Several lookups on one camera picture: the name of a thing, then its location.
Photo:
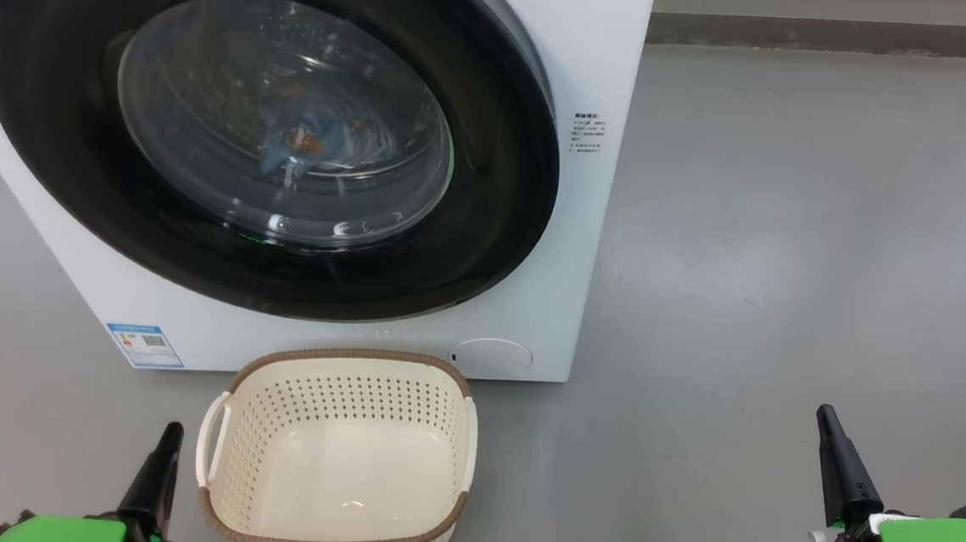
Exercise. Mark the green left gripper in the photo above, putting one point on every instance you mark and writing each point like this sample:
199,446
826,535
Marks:
65,533

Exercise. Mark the dark round glass washer door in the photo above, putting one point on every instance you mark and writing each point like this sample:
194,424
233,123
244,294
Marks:
59,131

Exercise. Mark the large blue bear-print garment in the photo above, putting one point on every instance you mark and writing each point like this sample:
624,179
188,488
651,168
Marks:
322,136

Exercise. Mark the cream perforated laundry basket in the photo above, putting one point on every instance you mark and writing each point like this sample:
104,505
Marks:
341,482

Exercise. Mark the white front-load washing machine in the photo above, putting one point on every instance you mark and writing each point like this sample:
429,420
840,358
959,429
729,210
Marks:
588,227

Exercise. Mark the blue energy label sticker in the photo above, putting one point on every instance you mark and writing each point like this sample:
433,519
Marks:
144,346

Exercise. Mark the round white filter cover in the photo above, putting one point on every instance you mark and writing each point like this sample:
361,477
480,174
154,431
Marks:
490,358

